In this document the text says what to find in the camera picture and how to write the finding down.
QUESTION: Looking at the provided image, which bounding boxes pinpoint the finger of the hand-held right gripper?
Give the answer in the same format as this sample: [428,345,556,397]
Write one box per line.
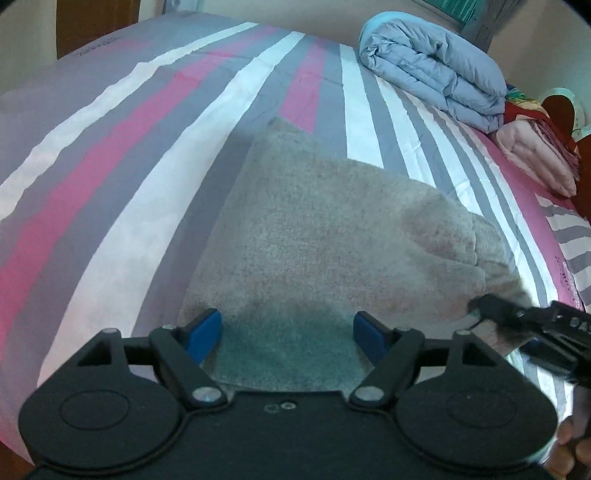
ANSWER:
[468,294,555,334]

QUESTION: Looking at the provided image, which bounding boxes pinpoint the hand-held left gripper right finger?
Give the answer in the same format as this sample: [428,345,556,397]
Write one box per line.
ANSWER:
[348,311,502,411]

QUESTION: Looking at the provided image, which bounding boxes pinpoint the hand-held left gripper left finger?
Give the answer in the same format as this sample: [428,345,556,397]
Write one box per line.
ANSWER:
[74,308,228,409]

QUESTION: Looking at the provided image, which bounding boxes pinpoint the grey pants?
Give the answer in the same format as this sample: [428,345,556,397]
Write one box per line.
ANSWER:
[178,117,532,393]

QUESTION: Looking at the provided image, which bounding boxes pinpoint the person's right hand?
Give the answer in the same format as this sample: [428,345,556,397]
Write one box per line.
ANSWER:
[546,413,586,478]

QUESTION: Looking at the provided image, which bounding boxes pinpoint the grey striped pillow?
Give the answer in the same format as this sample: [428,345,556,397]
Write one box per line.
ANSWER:
[536,193,591,315]

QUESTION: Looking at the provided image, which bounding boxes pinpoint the folded pink blanket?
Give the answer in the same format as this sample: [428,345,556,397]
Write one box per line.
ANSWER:
[496,117,580,199]

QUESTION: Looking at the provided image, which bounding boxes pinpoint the bed with striped sheet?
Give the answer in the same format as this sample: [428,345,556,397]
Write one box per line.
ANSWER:
[0,11,591,462]

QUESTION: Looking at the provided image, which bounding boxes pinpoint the colourful red blanket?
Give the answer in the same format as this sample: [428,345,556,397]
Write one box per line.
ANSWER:
[503,83,583,158]

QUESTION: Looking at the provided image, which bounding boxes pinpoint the brown and white headboard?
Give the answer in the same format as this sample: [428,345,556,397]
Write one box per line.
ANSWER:
[540,85,591,213]

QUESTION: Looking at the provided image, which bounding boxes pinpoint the folded blue duvet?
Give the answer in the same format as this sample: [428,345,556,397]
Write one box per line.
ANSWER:
[359,11,508,134]

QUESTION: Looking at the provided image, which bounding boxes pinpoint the grey curtain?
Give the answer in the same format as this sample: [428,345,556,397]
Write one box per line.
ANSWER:
[455,0,506,51]

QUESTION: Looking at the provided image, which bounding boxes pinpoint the window with green glass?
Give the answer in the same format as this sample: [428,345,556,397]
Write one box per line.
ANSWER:
[416,0,472,21]

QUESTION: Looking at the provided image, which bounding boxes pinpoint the brown wooden door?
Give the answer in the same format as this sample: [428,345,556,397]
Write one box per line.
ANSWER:
[55,0,141,58]

